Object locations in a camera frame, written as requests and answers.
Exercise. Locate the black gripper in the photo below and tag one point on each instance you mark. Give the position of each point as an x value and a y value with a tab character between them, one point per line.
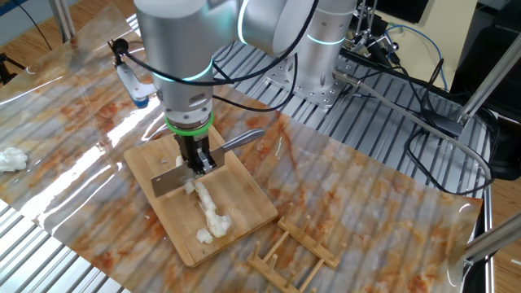
189	146

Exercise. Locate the steel cleaver knife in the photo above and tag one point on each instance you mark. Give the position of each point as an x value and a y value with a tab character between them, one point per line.
169	183

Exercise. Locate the white scallion stalk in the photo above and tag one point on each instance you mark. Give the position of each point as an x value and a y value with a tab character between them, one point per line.
211	213

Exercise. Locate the chopped white scallion piece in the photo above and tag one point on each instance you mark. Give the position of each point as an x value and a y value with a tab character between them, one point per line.
203	236

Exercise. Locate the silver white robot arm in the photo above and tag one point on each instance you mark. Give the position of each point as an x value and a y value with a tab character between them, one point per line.
175	49

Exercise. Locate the wooden cutting board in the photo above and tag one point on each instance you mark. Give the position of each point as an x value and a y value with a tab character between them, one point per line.
244	199

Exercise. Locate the wooden peg rack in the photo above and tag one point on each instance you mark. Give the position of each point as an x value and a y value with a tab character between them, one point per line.
309	240

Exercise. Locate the marble pattern plastic mat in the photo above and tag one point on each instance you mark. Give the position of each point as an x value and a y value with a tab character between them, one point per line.
366	203

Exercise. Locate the crumpled white tissue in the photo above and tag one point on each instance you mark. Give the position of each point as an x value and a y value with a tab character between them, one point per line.
12	159

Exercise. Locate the black tripod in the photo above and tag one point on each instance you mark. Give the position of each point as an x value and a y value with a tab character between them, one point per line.
4	71

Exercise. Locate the black power adapter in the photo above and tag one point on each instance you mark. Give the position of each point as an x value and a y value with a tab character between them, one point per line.
445	124

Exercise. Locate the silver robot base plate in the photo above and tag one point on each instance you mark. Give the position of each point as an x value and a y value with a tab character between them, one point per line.
317	95

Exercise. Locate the aluminium frame post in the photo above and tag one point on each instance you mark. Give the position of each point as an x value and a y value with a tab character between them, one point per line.
61	18
496	238
488	81

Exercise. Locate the camera on metal stand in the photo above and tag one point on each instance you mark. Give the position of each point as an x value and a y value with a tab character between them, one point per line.
374	42

